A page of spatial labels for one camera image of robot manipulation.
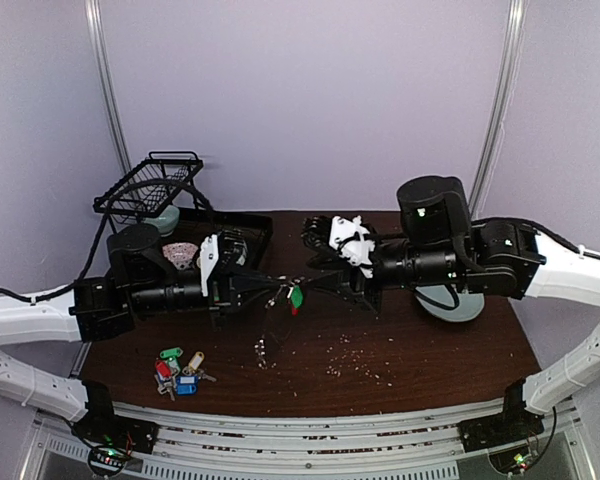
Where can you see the blue key tag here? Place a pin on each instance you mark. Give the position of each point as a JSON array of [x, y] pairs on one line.
[[187, 385]]

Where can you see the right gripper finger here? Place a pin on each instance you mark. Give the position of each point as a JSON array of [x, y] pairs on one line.
[[325, 279], [359, 297]]

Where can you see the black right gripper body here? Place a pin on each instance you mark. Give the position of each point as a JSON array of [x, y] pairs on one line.
[[362, 286]]

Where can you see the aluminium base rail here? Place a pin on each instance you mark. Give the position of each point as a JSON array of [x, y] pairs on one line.
[[423, 444]]

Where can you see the green key tag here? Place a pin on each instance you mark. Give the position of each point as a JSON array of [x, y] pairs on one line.
[[171, 353], [296, 297]]

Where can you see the red patterned bowl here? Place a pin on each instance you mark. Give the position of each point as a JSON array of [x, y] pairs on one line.
[[181, 254]]

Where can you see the right aluminium wall post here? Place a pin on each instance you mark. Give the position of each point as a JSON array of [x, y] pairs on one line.
[[509, 65]]

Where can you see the silver keys bunch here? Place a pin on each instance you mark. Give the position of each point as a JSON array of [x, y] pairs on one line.
[[169, 388]]

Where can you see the black wire dish rack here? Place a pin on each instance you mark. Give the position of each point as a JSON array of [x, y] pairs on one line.
[[152, 191]]

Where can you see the celadon green bowl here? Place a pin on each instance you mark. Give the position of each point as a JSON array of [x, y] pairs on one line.
[[166, 221]]

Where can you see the left aluminium wall post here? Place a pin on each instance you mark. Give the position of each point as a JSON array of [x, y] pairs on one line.
[[98, 42]]

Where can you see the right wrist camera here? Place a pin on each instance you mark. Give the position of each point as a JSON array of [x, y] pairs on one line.
[[339, 243]]

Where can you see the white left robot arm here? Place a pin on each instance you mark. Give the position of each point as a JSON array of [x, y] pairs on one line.
[[141, 282]]

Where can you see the light blue flower plate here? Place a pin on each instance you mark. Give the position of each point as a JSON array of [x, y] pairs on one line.
[[447, 305]]

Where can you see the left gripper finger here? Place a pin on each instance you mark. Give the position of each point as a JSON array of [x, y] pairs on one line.
[[242, 300], [257, 281]]

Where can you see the aluminium wall post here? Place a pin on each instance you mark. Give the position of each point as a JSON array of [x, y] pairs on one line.
[[509, 65], [98, 42]]

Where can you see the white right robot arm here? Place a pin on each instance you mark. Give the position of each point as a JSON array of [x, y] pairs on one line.
[[441, 254]]

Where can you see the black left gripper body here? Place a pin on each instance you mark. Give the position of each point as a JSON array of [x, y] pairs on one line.
[[218, 301]]

